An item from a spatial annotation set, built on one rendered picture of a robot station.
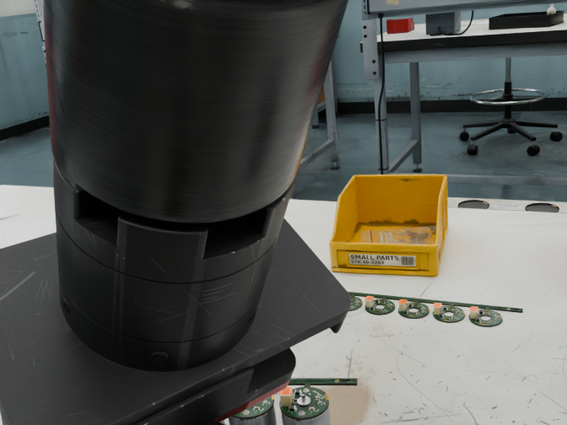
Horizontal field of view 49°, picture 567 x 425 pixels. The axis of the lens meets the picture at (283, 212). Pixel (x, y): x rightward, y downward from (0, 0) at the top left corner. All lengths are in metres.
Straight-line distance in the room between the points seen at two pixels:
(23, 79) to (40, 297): 5.99
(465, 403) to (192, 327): 0.29
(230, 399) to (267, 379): 0.02
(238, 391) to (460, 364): 0.29
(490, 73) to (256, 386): 4.56
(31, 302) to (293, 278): 0.08
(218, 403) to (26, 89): 6.03
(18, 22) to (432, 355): 5.90
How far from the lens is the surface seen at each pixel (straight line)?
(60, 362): 0.17
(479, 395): 0.44
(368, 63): 2.68
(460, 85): 4.77
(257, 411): 0.33
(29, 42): 6.26
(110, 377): 0.17
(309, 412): 0.32
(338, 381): 0.34
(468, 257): 0.62
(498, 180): 2.72
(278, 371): 0.20
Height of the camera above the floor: 1.01
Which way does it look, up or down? 20 degrees down
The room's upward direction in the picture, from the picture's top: 6 degrees counter-clockwise
